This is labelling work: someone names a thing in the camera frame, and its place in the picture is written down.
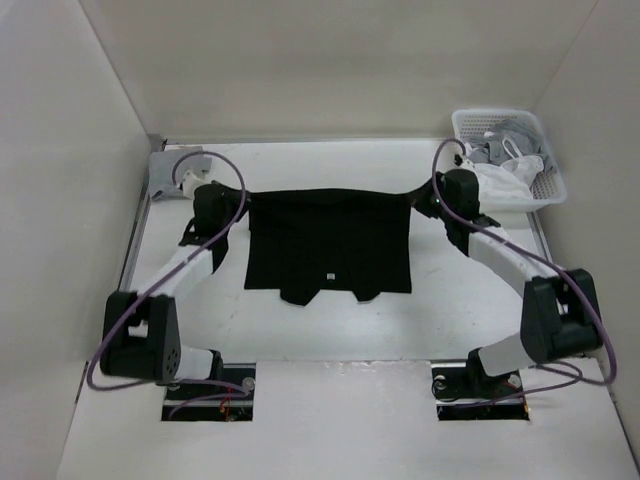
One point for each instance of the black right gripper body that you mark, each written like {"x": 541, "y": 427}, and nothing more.
{"x": 441, "y": 182}

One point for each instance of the black tank top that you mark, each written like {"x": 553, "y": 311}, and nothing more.
{"x": 306, "y": 241}

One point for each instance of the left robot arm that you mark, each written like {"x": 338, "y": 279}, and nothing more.
{"x": 141, "y": 335}

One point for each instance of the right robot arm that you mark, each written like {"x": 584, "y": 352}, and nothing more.
{"x": 559, "y": 316}

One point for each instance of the white tank top in basket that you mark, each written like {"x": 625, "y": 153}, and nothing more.
{"x": 510, "y": 181}

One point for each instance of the folded grey tank top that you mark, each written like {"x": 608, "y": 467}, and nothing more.
{"x": 167, "y": 168}

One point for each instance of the grey tank top in basket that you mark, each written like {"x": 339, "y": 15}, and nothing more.
{"x": 507, "y": 140}

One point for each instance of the white plastic basket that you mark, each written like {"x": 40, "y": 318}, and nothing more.
{"x": 548, "y": 187}

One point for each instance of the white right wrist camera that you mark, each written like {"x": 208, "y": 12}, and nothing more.
{"x": 463, "y": 162}

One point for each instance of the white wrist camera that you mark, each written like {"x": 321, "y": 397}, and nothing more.
{"x": 190, "y": 183}
{"x": 463, "y": 162}

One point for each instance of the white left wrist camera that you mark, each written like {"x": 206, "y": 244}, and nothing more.
{"x": 190, "y": 183}

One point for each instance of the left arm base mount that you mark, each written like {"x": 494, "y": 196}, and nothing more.
{"x": 230, "y": 401}

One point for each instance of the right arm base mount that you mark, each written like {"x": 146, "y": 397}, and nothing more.
{"x": 459, "y": 397}

